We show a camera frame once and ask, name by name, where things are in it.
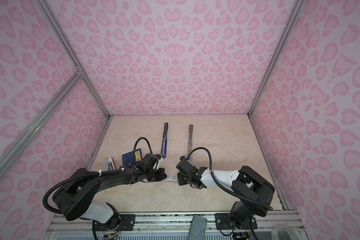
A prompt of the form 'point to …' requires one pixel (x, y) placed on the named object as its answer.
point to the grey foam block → (198, 228)
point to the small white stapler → (110, 163)
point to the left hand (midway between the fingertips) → (168, 174)
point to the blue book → (127, 158)
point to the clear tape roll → (294, 234)
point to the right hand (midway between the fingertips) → (179, 177)
